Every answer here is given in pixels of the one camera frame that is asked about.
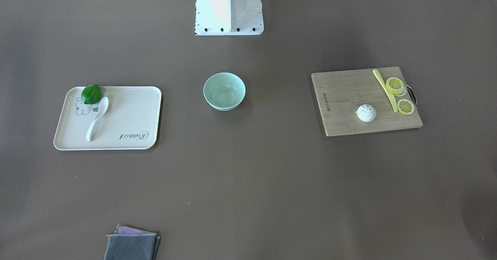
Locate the white ceramic spoon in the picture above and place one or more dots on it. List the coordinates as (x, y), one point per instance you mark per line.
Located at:
(102, 109)

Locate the mint green bowl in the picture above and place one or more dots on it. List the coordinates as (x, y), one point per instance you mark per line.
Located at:
(224, 91)

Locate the bamboo cutting board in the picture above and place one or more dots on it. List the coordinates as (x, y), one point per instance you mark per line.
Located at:
(340, 93)

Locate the yellow plastic knife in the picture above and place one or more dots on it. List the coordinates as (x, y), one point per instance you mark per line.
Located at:
(389, 94)

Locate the stacked lemon slices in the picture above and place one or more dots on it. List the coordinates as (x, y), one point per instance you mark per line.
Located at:
(396, 87)

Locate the cream rabbit print tray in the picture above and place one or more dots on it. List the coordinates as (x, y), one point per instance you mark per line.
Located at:
(130, 123)

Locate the single lemon slice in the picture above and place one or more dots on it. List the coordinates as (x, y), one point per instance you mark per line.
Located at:
(405, 106)

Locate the purple folded cloth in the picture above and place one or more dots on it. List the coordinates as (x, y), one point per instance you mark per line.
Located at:
(129, 230)

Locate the grey folded cloth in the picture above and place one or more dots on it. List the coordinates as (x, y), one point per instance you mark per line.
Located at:
(132, 246)

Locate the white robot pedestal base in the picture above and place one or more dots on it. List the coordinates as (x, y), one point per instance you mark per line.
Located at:
(228, 17)

